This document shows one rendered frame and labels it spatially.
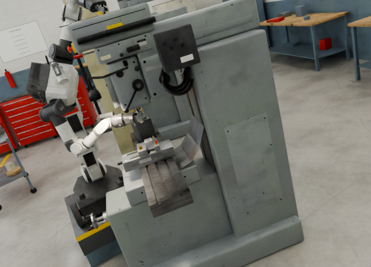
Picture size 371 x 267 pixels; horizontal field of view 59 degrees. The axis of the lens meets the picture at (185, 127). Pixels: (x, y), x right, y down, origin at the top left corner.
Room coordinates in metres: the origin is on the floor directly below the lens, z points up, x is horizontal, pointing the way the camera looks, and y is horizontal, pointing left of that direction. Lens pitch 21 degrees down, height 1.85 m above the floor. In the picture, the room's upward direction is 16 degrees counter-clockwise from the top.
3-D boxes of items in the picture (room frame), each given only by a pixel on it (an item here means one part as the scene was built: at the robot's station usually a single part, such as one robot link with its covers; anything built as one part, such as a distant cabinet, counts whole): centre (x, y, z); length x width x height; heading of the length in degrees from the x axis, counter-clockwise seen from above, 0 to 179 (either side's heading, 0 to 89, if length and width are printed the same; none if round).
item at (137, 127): (2.47, 0.33, 1.02); 0.22 x 0.12 x 0.20; 19
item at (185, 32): (1.79, -0.08, 1.62); 0.20 x 0.09 x 0.21; 98
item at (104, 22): (2.08, 0.25, 1.81); 0.47 x 0.26 x 0.16; 98
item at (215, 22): (2.15, -0.23, 1.66); 0.80 x 0.23 x 0.20; 98
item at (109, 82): (2.06, 0.38, 1.44); 0.04 x 0.04 x 0.21; 8
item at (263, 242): (2.12, 0.02, 0.10); 1.20 x 0.60 x 0.20; 98
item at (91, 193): (2.68, 0.89, 0.59); 0.64 x 0.52 x 0.33; 21
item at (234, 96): (2.17, -0.34, 0.78); 0.50 x 0.47 x 1.56; 98
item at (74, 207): (2.36, 1.05, 0.50); 0.20 x 0.05 x 0.20; 21
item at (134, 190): (2.08, 0.27, 0.78); 0.50 x 0.35 x 0.12; 98
